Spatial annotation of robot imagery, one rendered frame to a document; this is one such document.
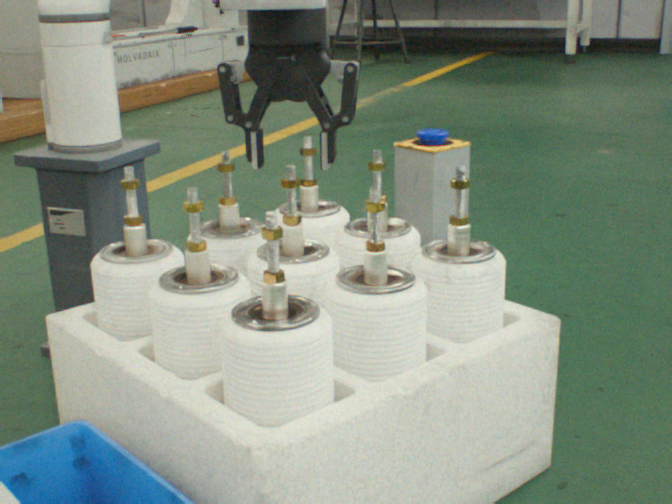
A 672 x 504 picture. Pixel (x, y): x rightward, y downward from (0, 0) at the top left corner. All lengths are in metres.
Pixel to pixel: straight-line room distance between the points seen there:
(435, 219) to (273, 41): 0.38
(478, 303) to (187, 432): 0.31
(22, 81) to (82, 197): 2.42
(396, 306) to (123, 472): 0.29
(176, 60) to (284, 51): 3.26
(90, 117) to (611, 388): 0.78
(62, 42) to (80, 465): 0.56
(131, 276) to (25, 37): 2.74
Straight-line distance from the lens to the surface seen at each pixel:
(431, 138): 1.09
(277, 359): 0.69
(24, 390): 1.23
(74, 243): 1.23
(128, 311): 0.89
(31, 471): 0.87
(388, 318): 0.76
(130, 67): 3.79
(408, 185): 1.11
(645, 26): 5.90
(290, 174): 0.86
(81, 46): 1.19
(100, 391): 0.89
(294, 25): 0.80
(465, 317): 0.86
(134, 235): 0.90
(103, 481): 0.86
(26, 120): 3.20
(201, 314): 0.78
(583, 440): 1.06
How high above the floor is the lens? 0.53
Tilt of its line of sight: 18 degrees down
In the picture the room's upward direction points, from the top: 1 degrees counter-clockwise
